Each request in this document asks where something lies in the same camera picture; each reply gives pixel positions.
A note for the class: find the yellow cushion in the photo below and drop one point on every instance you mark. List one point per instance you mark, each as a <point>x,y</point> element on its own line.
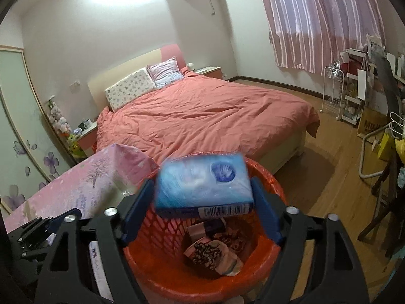
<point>400,152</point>

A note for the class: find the hanging plush toys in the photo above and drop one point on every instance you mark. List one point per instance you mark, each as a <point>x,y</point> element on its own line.
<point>60,118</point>

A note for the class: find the white round night light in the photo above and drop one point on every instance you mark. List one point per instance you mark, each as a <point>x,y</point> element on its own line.
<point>190,66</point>

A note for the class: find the blue tissue packet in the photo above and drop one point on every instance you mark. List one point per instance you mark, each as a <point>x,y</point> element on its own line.
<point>202,183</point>

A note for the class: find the white paper bag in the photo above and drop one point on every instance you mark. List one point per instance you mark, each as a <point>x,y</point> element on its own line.
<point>362,85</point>

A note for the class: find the red plaid scrunchie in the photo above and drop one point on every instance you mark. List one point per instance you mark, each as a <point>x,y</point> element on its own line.
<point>234,239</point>

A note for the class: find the white trolley shelf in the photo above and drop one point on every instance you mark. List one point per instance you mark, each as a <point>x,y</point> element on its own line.
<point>349,114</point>

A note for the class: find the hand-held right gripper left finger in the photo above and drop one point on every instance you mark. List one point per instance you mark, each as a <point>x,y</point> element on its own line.
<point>139,205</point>

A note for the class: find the orange plastic laundry basket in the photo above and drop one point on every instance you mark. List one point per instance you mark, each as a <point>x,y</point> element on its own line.
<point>158,275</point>
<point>177,224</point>

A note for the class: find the floral white pillow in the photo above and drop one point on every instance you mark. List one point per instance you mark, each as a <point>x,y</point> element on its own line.
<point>129,88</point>

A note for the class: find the grey garment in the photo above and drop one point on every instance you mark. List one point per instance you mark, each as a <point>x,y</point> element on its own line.
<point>387,82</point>

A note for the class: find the floral lavender tablecloth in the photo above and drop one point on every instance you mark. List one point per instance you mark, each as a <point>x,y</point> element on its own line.
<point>79,180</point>

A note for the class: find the pink nightstand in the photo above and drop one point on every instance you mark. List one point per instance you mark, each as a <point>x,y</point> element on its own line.
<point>87,139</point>
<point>212,72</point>

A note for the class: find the white tube frame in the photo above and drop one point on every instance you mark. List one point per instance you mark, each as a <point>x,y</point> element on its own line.
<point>361,158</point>

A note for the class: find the black white spotted scrunchie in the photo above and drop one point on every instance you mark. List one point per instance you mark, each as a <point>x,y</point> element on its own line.
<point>205,253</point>

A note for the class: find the brown paper bag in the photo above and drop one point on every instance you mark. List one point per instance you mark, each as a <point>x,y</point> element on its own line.
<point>370,123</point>

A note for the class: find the flower print wardrobe door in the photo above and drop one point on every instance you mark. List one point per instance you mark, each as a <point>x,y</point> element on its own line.
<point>19,117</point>

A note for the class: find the salmon duvet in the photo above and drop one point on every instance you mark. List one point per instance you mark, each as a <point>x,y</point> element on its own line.
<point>205,114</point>

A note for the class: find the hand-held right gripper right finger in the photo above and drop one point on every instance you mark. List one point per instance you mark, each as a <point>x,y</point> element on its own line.
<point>267,209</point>

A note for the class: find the pink striped curtain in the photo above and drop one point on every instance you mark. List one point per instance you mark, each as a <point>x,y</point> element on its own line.
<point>316,22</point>

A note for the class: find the yellow paper bag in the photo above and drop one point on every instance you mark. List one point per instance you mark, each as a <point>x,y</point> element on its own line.
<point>386,145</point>

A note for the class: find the pink striped pillow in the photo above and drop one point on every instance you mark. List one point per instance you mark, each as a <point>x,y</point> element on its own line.
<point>164,72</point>

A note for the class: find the dark wooden chair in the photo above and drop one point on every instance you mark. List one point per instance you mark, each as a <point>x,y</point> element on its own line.
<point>386,196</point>

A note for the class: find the yellow green plush toy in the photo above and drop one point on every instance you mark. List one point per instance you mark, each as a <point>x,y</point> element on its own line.
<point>76,145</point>

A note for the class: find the white blue sock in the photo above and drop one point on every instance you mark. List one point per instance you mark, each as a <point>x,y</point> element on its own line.
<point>229,264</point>

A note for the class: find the bed with pink duvet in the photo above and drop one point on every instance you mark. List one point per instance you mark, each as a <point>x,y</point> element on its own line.
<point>126,66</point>

